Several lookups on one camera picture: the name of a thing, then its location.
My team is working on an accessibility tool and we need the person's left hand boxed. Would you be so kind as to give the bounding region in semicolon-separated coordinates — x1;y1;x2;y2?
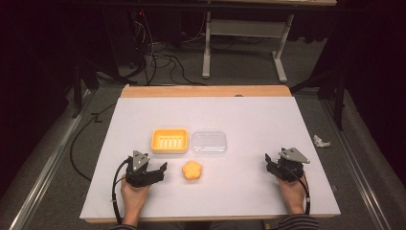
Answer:
120;181;151;219

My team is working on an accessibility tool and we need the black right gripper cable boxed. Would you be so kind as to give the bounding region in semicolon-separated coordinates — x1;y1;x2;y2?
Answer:
283;164;312;217

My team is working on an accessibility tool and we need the black floor cable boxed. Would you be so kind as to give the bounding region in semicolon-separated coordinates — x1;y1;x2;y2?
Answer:
69;103;117;182

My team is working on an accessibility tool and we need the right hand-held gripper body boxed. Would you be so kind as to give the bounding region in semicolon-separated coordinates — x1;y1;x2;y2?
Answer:
274;147;311;183

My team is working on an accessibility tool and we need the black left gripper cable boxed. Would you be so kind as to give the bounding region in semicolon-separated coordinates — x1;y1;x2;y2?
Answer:
110;157;132;225

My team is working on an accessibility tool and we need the white metal desk frame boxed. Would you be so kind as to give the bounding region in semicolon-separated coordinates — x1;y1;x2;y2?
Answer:
201;11;295;84

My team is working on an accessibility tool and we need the metal floor rail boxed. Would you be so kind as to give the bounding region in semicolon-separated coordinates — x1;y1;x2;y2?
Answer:
319;95;389;230
8;89;97;230

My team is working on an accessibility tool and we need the black metal stand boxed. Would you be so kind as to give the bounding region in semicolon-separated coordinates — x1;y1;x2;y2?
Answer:
70;60;100;120
288;68;348;132

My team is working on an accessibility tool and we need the clear plastic lid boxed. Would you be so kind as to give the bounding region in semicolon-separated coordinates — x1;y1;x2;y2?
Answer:
191;129;229;158

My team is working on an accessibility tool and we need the white table mat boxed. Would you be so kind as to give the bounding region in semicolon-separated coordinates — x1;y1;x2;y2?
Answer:
79;96;342;222

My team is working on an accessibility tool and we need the person's right hand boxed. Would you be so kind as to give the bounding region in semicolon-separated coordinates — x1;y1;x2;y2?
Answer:
276;173;309;216

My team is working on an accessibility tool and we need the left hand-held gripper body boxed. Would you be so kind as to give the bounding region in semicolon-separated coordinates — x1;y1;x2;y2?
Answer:
125;149;155;189

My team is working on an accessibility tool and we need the tangle of black cables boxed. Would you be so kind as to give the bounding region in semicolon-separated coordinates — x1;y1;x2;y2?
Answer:
127;11;209;87

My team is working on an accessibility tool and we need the yellow soap dish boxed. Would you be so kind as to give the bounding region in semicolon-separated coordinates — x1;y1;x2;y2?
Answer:
150;127;190;155

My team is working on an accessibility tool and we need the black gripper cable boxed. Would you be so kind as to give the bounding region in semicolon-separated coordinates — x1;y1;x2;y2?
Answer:
110;157;132;225
283;164;312;217

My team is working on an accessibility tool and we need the crumpled white paper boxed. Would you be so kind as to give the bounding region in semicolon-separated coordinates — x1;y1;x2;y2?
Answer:
312;134;331;149

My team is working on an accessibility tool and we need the yellow flower-shaped soap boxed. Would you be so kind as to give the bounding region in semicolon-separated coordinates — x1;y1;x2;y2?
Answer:
181;160;204;182

